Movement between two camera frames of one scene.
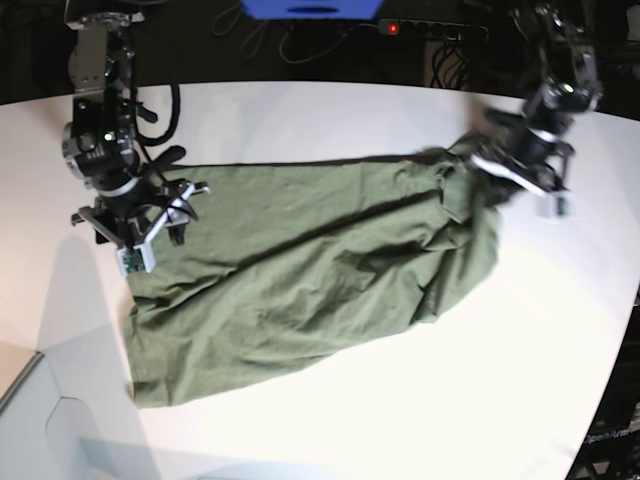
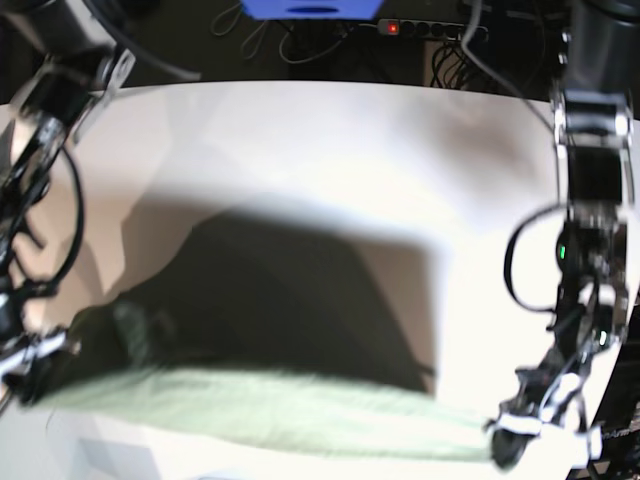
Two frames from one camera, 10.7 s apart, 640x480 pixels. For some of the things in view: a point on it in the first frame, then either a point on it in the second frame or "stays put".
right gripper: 529,156 -> 549,394
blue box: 312,10 stays put
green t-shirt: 280,259 -> 123,367
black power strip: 438,30 stays put
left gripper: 130,219 -> 21,354
